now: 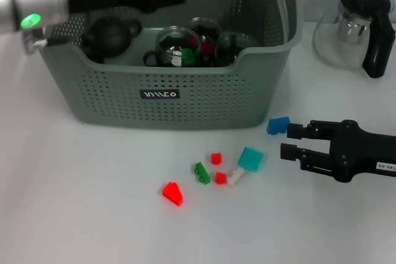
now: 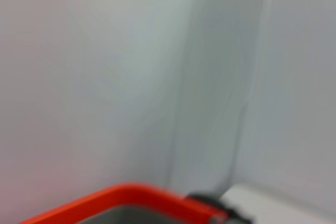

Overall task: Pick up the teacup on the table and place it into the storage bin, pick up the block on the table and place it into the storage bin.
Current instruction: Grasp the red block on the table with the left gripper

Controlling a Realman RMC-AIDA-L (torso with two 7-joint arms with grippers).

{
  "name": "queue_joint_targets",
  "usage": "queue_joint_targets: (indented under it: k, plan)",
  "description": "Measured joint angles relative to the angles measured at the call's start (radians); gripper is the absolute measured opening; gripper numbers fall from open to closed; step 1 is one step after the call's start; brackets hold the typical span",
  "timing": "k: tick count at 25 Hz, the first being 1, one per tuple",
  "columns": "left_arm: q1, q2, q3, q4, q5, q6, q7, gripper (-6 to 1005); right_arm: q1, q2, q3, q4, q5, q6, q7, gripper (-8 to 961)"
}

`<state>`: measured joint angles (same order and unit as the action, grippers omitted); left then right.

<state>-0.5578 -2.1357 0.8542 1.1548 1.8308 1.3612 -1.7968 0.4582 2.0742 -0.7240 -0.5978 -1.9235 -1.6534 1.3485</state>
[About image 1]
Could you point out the blue toy brick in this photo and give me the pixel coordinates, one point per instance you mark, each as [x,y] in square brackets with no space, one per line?
[278,125]

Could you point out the white toy brick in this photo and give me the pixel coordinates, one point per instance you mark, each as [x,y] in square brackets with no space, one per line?
[235,178]

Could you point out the small red toy brick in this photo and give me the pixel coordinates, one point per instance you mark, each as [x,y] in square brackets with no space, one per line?
[221,178]
[216,158]

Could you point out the teal square toy brick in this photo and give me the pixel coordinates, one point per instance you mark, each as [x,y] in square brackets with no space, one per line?
[250,159]

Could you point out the grey perforated plastic storage bin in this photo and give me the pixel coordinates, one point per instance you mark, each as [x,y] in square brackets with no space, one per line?
[123,112]

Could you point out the dark red long toy brick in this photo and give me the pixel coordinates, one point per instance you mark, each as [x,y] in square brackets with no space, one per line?
[205,48]

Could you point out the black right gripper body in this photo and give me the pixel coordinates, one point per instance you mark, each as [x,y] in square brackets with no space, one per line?
[365,152]

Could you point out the glass teacup black base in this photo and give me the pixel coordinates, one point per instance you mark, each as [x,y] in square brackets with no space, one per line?
[229,50]
[205,27]
[165,44]

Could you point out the bright red sloped toy brick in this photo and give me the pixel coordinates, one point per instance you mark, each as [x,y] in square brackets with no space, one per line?
[172,194]

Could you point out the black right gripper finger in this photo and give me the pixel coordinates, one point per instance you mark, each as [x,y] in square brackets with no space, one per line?
[289,151]
[295,131]

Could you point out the black ceramic teapot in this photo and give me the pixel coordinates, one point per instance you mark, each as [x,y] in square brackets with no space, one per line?
[108,36]

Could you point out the green toy brick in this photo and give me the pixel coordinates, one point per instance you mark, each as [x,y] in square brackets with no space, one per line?
[188,57]
[201,173]

